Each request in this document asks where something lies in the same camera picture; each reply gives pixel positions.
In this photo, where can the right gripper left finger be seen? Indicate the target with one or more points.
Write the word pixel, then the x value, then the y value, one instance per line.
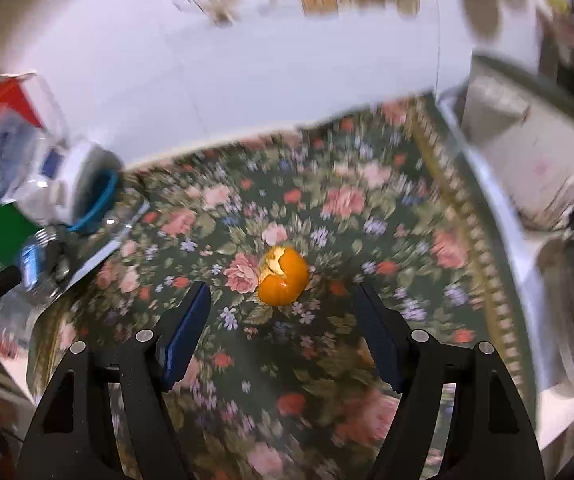
pixel 72 435

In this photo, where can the orange mandarin peel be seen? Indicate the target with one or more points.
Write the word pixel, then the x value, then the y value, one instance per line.
pixel 283 277

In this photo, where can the green box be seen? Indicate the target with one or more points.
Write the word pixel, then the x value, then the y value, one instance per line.
pixel 15 229

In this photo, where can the clear plastic bag with powder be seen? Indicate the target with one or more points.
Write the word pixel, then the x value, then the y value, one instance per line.
pixel 31 171

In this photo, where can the blue bowl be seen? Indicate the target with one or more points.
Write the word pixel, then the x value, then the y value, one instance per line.
pixel 98 201

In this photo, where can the red carton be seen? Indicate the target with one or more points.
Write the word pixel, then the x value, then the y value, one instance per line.
pixel 14 98

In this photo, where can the floral tablecloth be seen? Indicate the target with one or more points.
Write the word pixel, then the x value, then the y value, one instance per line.
pixel 282 384

